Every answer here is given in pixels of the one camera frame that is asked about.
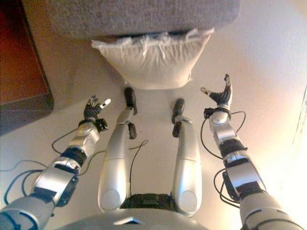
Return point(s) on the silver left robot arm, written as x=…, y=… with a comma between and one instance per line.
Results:
x=60, y=175

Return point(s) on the white fringed cushion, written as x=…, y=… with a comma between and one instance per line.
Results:
x=156, y=67

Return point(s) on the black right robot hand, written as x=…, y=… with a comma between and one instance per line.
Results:
x=223, y=98

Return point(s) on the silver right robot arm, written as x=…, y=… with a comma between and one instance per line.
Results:
x=242, y=175

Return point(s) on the grey fabric armchair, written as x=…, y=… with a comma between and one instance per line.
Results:
x=144, y=16

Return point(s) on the dark wooden cabinet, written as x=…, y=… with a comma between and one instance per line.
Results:
x=16, y=60

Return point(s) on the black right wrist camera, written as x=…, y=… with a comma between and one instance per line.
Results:
x=209, y=112

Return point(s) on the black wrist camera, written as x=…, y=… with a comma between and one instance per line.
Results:
x=102, y=124
x=209, y=112

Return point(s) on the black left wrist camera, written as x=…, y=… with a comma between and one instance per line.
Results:
x=102, y=124

